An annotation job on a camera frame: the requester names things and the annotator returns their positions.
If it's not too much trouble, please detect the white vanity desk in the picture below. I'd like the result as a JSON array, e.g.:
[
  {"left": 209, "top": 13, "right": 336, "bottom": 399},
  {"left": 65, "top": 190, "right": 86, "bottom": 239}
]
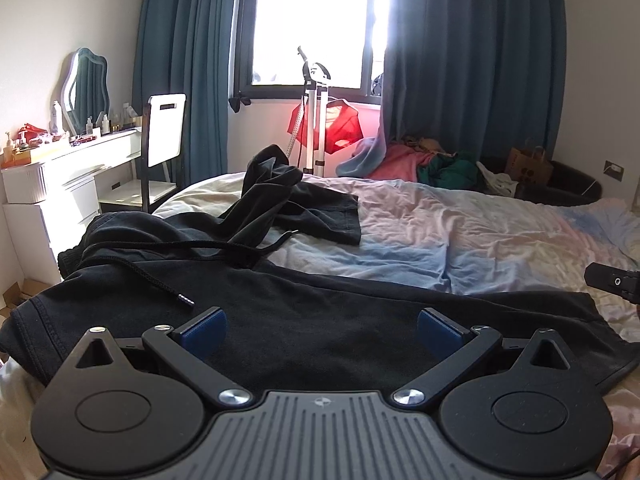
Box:
[{"left": 0, "top": 127, "right": 146, "bottom": 286}]

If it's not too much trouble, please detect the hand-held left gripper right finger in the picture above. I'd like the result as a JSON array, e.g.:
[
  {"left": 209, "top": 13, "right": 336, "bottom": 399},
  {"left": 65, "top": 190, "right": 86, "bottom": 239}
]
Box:
[{"left": 391, "top": 307, "right": 576, "bottom": 411}]

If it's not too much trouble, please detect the standing garment steamer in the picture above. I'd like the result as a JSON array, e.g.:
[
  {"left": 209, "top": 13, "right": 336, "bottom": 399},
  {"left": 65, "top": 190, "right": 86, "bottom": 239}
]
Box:
[{"left": 287, "top": 46, "right": 332, "bottom": 178}]

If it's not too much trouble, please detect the teal curtain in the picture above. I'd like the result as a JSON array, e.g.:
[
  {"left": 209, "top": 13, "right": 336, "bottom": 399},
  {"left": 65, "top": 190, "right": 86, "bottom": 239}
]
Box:
[
  {"left": 380, "top": 0, "right": 568, "bottom": 171},
  {"left": 131, "top": 0, "right": 261, "bottom": 196}
]

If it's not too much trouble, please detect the cardboard box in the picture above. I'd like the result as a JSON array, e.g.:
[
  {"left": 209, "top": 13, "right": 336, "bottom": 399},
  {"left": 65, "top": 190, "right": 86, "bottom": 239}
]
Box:
[{"left": 0, "top": 280, "right": 36, "bottom": 321}]

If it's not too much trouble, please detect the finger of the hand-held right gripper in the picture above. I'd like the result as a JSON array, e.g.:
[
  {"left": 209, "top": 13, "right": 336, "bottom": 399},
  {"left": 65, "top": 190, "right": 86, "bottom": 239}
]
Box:
[{"left": 584, "top": 261, "right": 640, "bottom": 306}]

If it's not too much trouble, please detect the tan garment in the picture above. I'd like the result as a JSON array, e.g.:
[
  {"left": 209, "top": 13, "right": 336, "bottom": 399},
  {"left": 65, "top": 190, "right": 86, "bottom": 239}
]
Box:
[{"left": 402, "top": 135, "right": 456, "bottom": 156}]

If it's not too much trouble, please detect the red hanging garment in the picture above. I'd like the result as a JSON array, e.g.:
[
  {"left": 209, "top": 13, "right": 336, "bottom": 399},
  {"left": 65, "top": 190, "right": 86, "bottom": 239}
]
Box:
[{"left": 290, "top": 101, "right": 363, "bottom": 153}]

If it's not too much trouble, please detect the wooden cosmetics tray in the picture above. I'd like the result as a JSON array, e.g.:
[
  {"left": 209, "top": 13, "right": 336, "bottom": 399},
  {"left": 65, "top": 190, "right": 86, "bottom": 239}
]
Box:
[{"left": 0, "top": 142, "right": 71, "bottom": 168}]

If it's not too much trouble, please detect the black cotton garment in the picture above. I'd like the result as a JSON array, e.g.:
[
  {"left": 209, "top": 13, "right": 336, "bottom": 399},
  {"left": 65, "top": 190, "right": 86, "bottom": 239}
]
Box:
[{"left": 220, "top": 144, "right": 362, "bottom": 247}]

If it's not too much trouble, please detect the dark framed window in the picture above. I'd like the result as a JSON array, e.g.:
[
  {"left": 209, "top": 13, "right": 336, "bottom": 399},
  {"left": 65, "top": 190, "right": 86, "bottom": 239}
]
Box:
[{"left": 234, "top": 0, "right": 388, "bottom": 106}]

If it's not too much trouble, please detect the bed with pastel sheet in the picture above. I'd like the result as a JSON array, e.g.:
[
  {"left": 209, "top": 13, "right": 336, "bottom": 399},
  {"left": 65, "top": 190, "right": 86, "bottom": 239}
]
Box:
[{"left": 0, "top": 170, "right": 640, "bottom": 480}]

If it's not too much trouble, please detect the wavy framed mirror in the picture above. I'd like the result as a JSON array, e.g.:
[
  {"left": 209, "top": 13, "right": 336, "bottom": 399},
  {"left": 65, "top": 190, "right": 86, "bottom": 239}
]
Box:
[{"left": 60, "top": 48, "right": 108, "bottom": 136}]

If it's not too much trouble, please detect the brown paper bag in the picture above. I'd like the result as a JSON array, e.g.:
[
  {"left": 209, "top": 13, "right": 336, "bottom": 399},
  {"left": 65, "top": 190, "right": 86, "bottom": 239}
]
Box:
[{"left": 505, "top": 146, "right": 553, "bottom": 188}]

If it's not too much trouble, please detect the black sofa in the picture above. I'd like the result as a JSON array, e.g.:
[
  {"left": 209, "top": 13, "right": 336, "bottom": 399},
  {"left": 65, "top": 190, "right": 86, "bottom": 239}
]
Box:
[{"left": 477, "top": 156, "right": 603, "bottom": 207}]

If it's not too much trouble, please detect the pink garment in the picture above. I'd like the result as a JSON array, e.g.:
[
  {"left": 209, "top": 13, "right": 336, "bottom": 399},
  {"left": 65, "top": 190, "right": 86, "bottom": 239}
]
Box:
[{"left": 367, "top": 142, "right": 433, "bottom": 181}]

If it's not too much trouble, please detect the white backed black chair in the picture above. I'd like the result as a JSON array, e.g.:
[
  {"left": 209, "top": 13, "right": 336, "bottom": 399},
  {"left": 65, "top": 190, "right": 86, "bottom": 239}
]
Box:
[{"left": 97, "top": 93, "right": 187, "bottom": 216}]

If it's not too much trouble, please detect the black hoodie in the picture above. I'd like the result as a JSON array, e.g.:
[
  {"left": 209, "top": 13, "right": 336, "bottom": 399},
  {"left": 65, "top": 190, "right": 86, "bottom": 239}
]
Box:
[{"left": 0, "top": 212, "right": 640, "bottom": 397}]

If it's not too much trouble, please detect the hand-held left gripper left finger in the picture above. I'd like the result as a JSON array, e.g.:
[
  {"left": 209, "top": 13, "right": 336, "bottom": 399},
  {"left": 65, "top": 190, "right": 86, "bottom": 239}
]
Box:
[{"left": 65, "top": 307, "right": 256, "bottom": 411}]

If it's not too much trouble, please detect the light blue garment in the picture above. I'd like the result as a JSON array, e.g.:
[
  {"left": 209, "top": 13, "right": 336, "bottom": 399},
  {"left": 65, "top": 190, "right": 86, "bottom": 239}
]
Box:
[{"left": 336, "top": 136, "right": 388, "bottom": 178}]

